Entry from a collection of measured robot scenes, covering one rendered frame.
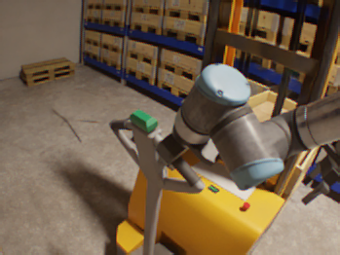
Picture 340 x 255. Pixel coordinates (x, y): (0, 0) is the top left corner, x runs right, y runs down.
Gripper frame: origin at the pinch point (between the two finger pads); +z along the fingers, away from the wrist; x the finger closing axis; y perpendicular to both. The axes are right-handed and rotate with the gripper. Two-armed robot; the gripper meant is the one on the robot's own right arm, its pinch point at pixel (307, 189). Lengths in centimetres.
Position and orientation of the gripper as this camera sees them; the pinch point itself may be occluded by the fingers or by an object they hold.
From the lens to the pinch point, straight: 89.6
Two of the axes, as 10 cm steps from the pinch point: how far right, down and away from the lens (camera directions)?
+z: -5.1, 6.9, 5.1
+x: 4.7, -2.8, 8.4
